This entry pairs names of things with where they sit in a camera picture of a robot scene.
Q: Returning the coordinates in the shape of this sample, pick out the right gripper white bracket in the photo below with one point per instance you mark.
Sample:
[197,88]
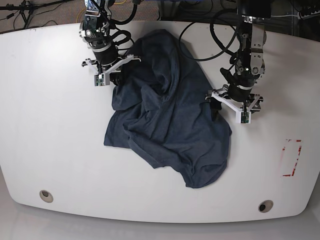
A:
[109,61]

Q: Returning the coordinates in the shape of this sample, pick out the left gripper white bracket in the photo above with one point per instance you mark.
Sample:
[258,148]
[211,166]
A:
[237,99]

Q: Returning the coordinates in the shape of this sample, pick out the dark blue T-shirt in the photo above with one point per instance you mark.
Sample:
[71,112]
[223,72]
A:
[161,112]

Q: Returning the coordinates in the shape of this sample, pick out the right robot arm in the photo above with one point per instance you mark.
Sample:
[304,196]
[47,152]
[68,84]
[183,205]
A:
[103,37]

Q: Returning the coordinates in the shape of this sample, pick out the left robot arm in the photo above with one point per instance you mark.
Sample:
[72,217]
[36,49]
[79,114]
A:
[247,61]

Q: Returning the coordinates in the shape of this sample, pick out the red tape rectangle marking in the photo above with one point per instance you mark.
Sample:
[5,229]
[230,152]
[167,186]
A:
[289,157]

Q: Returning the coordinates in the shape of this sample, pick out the black tripod stand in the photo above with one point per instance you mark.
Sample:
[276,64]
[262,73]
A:
[26,9]

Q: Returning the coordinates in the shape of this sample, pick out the white power strip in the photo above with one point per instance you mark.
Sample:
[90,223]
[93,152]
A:
[309,12]

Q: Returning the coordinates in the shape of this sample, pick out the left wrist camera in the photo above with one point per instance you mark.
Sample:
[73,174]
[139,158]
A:
[245,117]

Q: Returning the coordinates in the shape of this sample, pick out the right table cable grommet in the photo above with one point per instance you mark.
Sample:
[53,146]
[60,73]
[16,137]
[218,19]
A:
[265,206]

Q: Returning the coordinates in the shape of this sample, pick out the table cable grommet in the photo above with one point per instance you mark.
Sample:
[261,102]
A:
[46,196]
[265,206]

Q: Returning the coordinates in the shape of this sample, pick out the left table cable grommet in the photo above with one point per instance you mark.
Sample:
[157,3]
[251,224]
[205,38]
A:
[46,196]

